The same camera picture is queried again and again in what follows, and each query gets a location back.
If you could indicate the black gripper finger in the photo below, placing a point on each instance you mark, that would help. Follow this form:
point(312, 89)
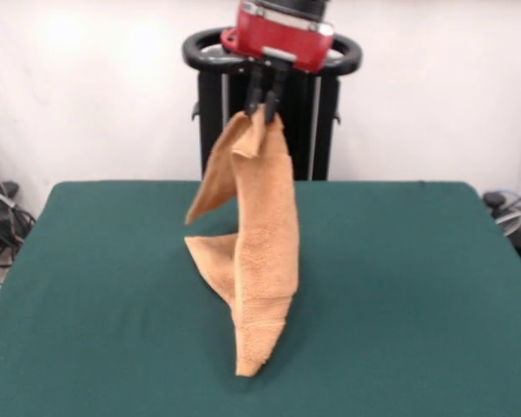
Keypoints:
point(274, 108)
point(252, 104)

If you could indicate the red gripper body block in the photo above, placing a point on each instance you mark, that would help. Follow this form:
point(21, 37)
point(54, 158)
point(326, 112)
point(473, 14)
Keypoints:
point(282, 39)

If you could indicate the tan terry towel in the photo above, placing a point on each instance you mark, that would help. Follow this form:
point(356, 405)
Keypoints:
point(265, 239)

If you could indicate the black power adapter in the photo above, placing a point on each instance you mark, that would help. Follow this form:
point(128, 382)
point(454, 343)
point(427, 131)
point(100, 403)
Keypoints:
point(495, 199)
point(8, 187)

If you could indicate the dark green table cloth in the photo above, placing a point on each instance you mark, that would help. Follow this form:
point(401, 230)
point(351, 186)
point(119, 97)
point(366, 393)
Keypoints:
point(113, 304)

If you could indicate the gray chair base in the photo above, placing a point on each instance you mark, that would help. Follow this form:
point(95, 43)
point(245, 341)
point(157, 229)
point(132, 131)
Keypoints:
point(510, 221)

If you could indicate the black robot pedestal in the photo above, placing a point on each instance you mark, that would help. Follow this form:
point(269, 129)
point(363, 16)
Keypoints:
point(206, 95)

